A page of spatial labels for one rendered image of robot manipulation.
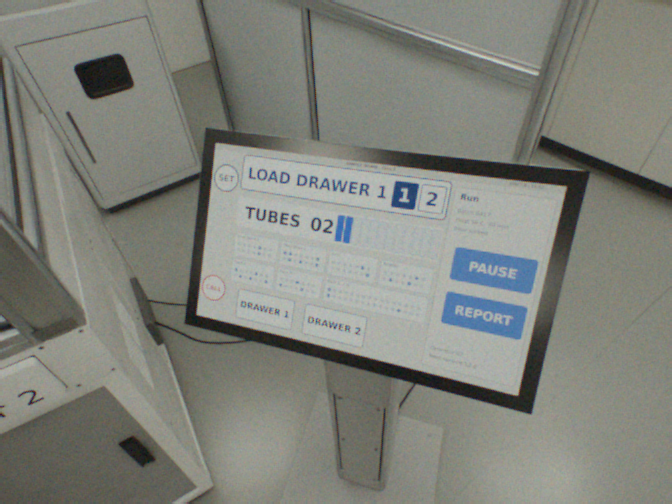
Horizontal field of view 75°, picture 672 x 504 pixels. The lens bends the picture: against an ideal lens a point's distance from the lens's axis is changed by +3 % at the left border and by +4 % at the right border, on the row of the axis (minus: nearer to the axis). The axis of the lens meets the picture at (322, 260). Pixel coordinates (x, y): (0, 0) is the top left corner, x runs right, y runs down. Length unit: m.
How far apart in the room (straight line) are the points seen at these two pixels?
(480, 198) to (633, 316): 1.64
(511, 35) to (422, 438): 1.22
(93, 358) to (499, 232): 0.71
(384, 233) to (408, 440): 1.09
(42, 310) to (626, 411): 1.75
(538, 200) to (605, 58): 2.11
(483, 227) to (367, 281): 0.17
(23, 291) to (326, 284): 0.44
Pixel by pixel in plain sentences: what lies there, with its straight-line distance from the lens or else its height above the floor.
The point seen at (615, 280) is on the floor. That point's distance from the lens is 2.29.
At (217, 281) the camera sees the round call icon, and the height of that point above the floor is 1.02.
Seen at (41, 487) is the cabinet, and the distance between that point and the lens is 1.23.
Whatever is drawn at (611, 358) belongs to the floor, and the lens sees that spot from 2.01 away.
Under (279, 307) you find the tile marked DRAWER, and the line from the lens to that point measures 0.65.
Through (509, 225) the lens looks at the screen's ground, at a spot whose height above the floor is 1.14.
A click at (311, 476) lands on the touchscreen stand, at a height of 0.04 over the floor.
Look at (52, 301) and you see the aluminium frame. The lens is 0.79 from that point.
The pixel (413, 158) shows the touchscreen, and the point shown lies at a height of 1.19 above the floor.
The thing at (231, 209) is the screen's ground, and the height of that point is 1.11.
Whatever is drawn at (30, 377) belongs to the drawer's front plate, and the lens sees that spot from 0.88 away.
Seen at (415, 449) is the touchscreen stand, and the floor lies 0.04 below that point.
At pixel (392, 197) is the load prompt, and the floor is 1.15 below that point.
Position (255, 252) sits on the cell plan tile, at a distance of 0.65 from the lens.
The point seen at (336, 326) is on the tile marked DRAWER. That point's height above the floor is 1.00.
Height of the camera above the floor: 1.52
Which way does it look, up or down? 46 degrees down
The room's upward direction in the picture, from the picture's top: 6 degrees counter-clockwise
